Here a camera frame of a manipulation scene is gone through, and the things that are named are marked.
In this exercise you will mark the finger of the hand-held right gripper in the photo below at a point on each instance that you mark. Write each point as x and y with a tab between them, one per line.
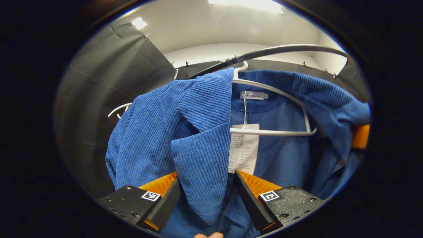
361	136

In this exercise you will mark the white paper hang tag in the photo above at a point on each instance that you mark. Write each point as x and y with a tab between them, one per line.
244	152

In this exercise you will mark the black clothes rack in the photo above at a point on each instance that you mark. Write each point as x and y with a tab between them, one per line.
281	49

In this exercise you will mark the white clothes hanger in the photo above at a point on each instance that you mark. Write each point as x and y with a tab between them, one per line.
116	109
264	132

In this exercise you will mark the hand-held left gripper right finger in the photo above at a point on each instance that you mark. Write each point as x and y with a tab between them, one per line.
251	205

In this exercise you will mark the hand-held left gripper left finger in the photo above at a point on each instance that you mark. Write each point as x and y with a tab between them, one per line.
167	205

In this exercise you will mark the ceiling light panel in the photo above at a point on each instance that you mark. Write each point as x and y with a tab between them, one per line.
139	23
248	4

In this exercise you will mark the black backdrop cloth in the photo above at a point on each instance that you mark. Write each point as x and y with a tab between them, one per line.
99	99

